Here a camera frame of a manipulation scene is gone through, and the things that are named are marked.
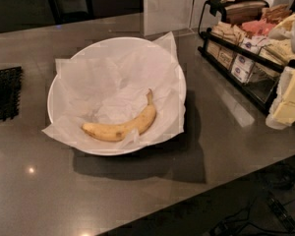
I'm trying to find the black napkin dispenser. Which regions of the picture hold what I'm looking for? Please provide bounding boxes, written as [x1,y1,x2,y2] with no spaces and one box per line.
[198,0,269,33]

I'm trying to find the black cables under table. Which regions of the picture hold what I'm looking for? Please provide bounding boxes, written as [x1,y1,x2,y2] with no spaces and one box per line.
[209,167,295,236]

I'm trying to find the black grid mat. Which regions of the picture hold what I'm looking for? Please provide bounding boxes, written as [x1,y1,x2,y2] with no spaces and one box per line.
[0,67,23,121]

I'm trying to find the pink sugar packets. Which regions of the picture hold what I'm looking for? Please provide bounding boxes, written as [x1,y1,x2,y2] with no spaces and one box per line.
[241,20,275,36]

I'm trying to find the white paper liner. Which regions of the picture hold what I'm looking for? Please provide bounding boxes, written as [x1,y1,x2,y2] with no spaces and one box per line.
[41,31,187,150]

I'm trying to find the black condiment caddy rack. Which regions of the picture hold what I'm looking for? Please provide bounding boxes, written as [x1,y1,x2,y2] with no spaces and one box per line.
[198,29,283,114]

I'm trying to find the yellow banana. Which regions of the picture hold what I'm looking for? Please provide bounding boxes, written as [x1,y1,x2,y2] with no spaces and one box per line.
[82,89,156,142]

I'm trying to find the white bowl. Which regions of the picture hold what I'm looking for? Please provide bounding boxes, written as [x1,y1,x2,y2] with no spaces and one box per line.
[46,36,188,157]

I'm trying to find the white creamer packets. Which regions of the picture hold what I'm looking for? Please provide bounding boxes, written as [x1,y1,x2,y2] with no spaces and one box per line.
[231,54,254,84]

